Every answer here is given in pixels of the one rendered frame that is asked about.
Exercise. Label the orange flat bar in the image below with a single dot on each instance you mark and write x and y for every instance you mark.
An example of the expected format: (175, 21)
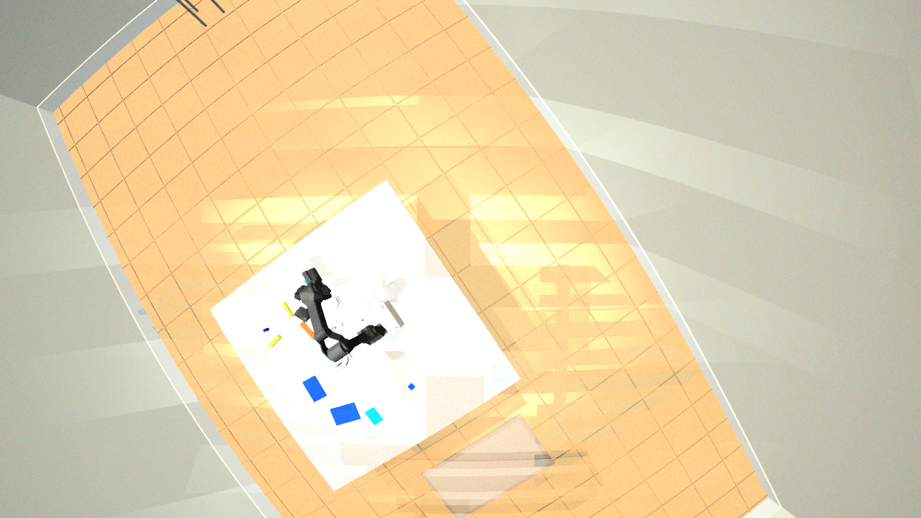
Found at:
(307, 329)

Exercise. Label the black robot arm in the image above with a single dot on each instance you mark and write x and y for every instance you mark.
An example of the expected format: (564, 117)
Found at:
(311, 295)

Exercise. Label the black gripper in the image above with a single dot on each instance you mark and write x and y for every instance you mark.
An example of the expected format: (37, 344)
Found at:
(302, 314)

